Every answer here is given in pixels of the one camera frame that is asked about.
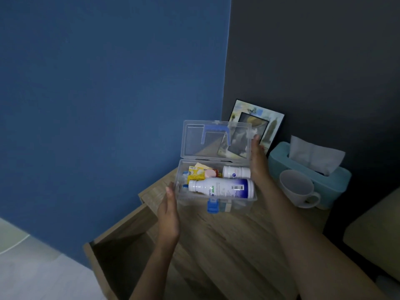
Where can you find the person's right hand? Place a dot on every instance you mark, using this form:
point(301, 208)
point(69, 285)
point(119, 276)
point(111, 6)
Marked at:
point(258, 165)

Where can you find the person's left hand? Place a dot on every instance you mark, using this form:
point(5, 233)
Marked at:
point(168, 219)

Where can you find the person's right thumb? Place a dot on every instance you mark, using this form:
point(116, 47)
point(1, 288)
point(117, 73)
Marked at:
point(256, 148)

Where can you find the person's left thumb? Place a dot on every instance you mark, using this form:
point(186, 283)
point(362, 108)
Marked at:
point(171, 194)

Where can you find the clear plastic medicine box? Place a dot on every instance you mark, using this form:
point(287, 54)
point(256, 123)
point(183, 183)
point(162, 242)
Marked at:
point(215, 171)

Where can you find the person's left forearm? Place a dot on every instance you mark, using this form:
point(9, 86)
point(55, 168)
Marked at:
point(150, 271)

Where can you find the person's right forearm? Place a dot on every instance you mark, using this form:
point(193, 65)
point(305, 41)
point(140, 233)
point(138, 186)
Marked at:
point(312, 243)

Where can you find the black framed picture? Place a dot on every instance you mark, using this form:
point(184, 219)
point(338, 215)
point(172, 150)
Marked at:
point(272, 121)

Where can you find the small white medicine bottle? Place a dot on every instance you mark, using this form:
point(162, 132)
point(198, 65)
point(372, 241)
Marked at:
point(236, 172)

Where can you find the yellow medicine packet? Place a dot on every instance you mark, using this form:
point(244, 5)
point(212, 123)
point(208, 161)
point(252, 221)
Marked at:
point(197, 173)

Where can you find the pink round lid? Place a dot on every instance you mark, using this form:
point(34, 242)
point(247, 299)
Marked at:
point(211, 174)

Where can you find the large white medicine bottle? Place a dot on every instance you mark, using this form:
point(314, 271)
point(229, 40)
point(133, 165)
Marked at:
point(222, 189)

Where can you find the white mug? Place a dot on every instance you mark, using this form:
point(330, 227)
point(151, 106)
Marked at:
point(297, 189)

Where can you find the white tissue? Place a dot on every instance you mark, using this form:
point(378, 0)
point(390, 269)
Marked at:
point(315, 154)

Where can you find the open wooden drawer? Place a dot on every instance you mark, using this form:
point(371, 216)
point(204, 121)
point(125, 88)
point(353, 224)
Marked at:
point(125, 253)

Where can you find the wooden bedside cabinet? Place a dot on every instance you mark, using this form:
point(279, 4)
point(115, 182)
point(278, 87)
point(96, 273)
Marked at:
point(231, 246)

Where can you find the teal tissue box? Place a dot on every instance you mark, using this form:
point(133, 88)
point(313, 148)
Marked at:
point(331, 184)

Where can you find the cream bed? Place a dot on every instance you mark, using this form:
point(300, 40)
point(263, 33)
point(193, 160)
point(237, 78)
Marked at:
point(375, 234)

